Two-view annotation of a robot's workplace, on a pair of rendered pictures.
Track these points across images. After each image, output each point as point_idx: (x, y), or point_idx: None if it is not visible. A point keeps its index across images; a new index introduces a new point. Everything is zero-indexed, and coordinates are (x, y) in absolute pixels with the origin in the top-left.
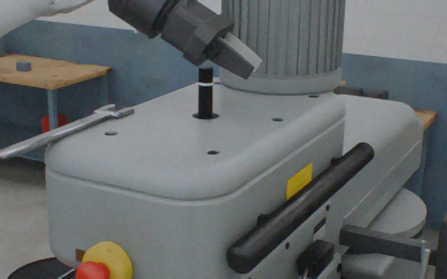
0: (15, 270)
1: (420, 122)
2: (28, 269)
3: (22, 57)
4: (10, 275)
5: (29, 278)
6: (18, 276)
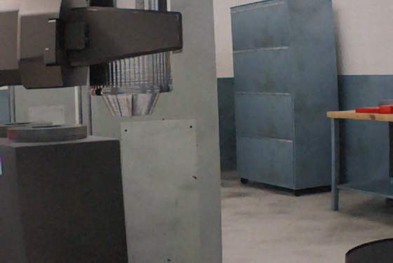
0: (368, 242)
1: None
2: (385, 245)
3: None
4: (361, 246)
5: (385, 257)
6: (371, 250)
